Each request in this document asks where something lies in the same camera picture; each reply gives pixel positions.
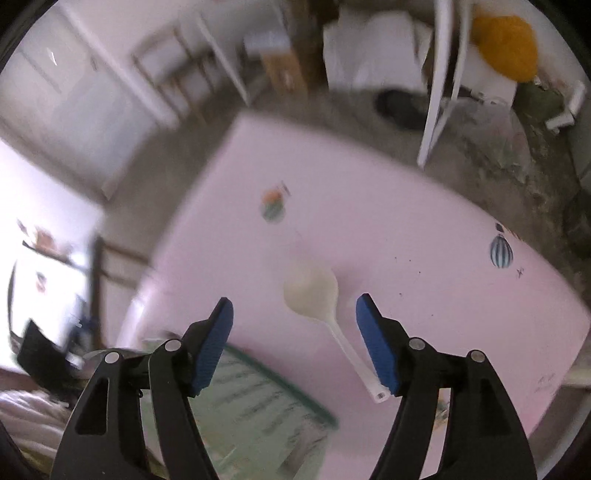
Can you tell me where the white plastic ladle spoon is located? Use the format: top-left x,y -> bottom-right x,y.
283,262 -> 391,404

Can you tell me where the mint green utensil holder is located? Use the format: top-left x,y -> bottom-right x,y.
138,338 -> 341,480

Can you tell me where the pink printed tablecloth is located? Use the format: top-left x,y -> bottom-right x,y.
118,114 -> 590,479

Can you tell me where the white door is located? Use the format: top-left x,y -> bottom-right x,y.
1,1 -> 178,199

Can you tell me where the wooden chair black seat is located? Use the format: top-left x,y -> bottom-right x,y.
130,22 -> 216,123

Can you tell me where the yellow plastic bag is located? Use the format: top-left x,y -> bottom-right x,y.
471,15 -> 539,83

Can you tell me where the white sack under table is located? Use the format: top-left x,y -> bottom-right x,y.
322,9 -> 433,93

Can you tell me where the cardboard box under table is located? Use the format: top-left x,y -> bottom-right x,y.
262,51 -> 308,95

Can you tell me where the white side table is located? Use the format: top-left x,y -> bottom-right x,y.
195,0 -> 473,169

